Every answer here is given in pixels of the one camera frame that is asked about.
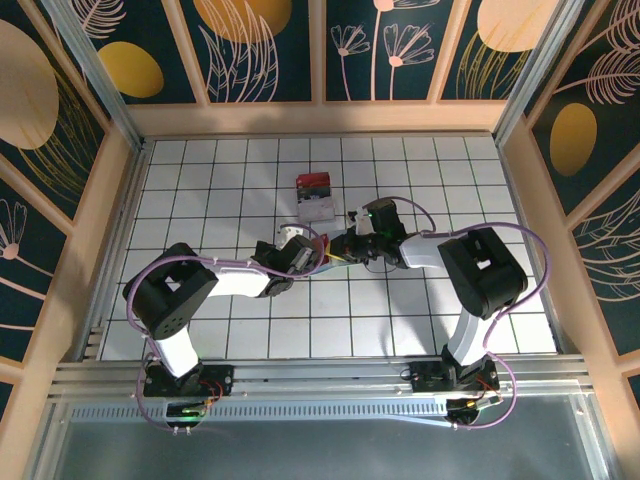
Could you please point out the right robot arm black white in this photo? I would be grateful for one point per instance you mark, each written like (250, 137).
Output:
(420, 252)

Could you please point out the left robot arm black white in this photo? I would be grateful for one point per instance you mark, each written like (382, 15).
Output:
(235, 280)

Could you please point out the plain black card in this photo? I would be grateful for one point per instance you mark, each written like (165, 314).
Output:
(314, 191)

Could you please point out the red card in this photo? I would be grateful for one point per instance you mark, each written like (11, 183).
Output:
(313, 179)

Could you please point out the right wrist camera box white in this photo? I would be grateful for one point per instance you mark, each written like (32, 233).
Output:
(362, 222)

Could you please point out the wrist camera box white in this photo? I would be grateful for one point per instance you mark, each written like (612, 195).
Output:
(291, 232)
(362, 222)

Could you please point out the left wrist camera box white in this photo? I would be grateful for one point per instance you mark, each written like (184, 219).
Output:
(291, 232)

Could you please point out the aluminium mounting rail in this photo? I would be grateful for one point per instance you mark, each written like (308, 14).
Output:
(320, 380)

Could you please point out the aluminium side rail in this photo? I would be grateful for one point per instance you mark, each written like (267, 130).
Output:
(517, 200)
(131, 200)

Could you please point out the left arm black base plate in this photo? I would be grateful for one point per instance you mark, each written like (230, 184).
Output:
(220, 380)

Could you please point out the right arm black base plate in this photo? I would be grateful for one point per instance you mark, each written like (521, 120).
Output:
(425, 377)

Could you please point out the aluminium frame post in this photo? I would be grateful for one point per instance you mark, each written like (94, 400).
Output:
(537, 67)
(102, 85)

